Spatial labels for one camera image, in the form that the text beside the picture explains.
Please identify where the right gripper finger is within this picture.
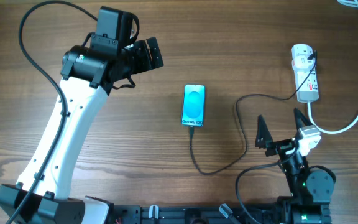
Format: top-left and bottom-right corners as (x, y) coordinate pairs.
(293, 108), (312, 129)
(255, 115), (273, 148)

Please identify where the blue Galaxy smartphone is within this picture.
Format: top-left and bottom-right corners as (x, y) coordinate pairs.
(181, 84), (206, 127)

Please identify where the black USB charging cable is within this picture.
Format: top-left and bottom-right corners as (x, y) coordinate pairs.
(188, 49), (320, 176)

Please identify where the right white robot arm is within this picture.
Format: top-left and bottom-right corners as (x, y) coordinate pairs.
(255, 108), (336, 223)

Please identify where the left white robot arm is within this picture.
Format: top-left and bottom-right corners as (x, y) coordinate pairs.
(0, 7), (163, 223)

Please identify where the white charger plug adapter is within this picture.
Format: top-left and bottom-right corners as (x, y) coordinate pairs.
(291, 55), (316, 72)

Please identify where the white power strip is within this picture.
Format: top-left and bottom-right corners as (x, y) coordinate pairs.
(291, 44), (319, 103)

